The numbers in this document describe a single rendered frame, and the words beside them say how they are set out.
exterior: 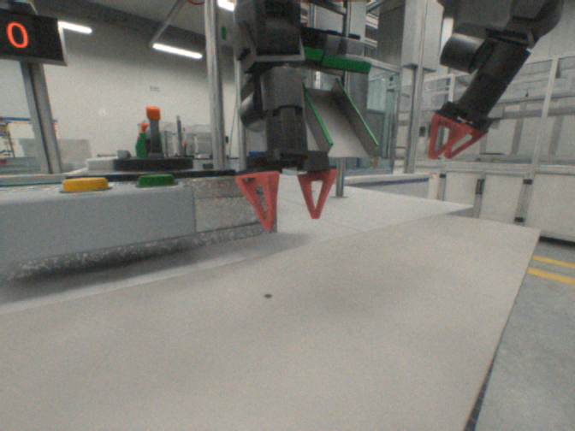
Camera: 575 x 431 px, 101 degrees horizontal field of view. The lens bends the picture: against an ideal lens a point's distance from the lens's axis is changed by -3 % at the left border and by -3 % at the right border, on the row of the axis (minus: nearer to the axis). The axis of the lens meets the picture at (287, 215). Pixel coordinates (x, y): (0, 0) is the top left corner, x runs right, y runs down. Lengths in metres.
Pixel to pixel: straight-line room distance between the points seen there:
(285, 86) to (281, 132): 0.06
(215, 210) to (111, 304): 0.18
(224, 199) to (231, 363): 0.26
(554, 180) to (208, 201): 3.94
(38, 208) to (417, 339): 0.34
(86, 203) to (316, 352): 0.25
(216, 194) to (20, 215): 0.21
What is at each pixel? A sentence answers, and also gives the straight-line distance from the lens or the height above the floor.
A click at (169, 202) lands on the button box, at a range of 0.31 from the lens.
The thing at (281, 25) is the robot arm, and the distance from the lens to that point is 0.38.
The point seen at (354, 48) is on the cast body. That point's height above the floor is 1.24.
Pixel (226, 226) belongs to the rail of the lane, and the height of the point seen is 0.88.
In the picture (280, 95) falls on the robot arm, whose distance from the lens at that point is 0.35.
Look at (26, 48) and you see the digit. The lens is 0.68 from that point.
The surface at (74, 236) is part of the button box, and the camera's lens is 0.32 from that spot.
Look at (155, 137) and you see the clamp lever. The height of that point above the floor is 1.02.
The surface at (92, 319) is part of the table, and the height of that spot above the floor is 0.86.
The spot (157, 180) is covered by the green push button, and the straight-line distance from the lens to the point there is 0.32.
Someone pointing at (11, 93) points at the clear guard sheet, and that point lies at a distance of 0.73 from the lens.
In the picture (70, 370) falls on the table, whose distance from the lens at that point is 0.24.
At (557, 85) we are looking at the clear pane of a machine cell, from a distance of 4.15.
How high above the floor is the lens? 1.00
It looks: 14 degrees down
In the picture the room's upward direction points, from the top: straight up
